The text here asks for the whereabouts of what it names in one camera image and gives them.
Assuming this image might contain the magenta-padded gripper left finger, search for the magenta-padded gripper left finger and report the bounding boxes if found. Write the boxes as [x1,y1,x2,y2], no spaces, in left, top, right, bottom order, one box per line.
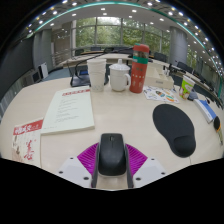
[56,142,101,189]

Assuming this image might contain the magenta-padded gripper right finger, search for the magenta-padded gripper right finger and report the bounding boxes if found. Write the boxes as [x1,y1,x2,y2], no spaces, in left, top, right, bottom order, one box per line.
[124,143,167,189]

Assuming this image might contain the black computer mouse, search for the black computer mouse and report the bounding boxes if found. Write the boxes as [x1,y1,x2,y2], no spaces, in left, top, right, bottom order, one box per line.
[97,132,128,177]

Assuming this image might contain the black mouse pad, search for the black mouse pad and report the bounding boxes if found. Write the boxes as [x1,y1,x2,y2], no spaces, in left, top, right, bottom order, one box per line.
[152,103,197,159]

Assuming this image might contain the white booklet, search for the white booklet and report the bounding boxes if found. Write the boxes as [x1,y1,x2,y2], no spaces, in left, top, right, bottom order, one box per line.
[40,86,96,136]

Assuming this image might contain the red and white magazine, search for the red and white magazine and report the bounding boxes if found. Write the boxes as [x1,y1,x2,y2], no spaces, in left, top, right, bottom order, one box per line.
[11,117,45,168]

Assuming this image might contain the colourful sticker sheet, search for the colourful sticker sheet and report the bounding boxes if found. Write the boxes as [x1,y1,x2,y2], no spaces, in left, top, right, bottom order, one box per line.
[143,85,180,105]

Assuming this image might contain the black desktop microphone unit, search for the black desktop microphone unit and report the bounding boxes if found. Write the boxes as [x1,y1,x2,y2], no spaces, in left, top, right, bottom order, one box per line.
[67,52,110,88]
[187,89,200,102]

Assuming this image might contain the white lidded mug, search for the white lidded mug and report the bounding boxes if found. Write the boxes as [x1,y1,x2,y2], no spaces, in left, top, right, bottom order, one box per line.
[108,58,132,93]

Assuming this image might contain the white paper cup stack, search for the white paper cup stack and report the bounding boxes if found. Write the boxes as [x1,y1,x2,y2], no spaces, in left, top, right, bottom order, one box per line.
[86,58,108,93]

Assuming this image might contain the white compartment tray box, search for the white compartment tray box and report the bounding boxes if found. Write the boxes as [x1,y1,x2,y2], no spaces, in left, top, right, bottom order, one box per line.
[146,63,175,90]

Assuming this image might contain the blue and white book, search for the blue and white book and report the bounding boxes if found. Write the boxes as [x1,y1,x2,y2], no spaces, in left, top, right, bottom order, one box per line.
[193,98,218,124]

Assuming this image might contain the green-printed paper cup with straw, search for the green-printed paper cup with straw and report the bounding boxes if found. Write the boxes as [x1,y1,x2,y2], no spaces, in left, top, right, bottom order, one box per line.
[178,75,196,100]

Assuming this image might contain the red thermos bottle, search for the red thermos bottle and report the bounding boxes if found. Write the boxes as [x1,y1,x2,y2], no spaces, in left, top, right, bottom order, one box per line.
[129,43,151,94]

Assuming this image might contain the white low cabinet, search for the white low cabinet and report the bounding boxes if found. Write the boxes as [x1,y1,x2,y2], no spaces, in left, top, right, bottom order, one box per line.
[24,69,42,87]

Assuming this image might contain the white standing panel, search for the white standing panel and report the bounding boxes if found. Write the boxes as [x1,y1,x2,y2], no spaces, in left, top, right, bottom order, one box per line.
[39,62,50,80]

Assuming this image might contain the long curved conference table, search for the long curved conference table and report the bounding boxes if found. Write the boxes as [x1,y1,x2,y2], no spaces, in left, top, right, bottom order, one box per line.
[66,53,188,73]

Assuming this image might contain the black office chairs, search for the black office chairs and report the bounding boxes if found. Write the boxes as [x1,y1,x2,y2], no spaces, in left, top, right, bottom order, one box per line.
[74,46,221,101]

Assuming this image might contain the ceiling lights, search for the ceiling lights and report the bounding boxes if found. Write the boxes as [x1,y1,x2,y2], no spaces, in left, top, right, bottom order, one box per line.
[24,0,224,73]

